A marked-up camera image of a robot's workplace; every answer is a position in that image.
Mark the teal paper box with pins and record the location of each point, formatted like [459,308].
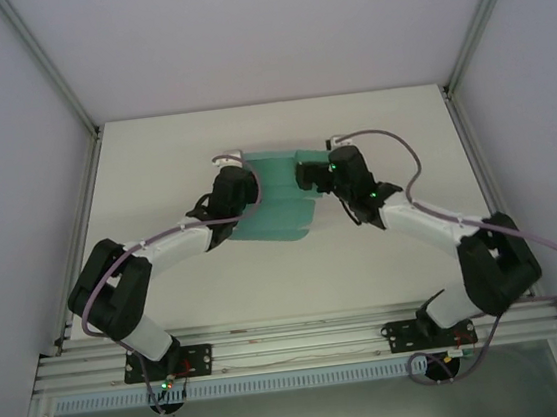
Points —
[278,208]

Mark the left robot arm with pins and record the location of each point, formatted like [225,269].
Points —
[177,242]

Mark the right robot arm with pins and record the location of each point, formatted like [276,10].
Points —
[421,222]

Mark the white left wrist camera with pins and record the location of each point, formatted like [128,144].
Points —
[226,158]

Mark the aluminium side rail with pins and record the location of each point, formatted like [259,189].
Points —
[81,226]
[486,180]

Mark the aluminium mounting rail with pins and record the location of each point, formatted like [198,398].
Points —
[293,337]

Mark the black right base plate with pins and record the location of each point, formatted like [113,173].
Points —
[399,336]

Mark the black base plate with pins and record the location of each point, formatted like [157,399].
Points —
[399,336]
[200,359]

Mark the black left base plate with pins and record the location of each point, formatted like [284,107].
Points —
[200,359]

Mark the aluminium frame post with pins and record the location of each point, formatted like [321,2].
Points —
[48,63]
[485,14]

